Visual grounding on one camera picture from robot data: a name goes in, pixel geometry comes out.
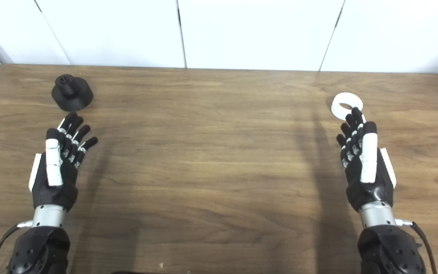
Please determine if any round black stepped part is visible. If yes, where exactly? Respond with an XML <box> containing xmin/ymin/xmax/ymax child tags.
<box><xmin>51</xmin><ymin>74</ymin><xmax>94</xmax><ymax>112</ymax></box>

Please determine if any white plastic ring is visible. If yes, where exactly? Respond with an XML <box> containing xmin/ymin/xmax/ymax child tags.
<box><xmin>331</xmin><ymin>92</ymin><xmax>364</xmax><ymax>121</ymax></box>

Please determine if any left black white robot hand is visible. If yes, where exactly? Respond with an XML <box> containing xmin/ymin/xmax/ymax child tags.
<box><xmin>29</xmin><ymin>112</ymin><xmax>98</xmax><ymax>212</ymax></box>

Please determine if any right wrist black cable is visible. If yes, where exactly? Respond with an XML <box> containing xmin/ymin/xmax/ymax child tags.
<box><xmin>395</xmin><ymin>218</ymin><xmax>438</xmax><ymax>274</ymax></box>

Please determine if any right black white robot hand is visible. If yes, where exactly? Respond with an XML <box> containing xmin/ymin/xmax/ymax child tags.
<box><xmin>336</xmin><ymin>107</ymin><xmax>397</xmax><ymax>212</ymax></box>

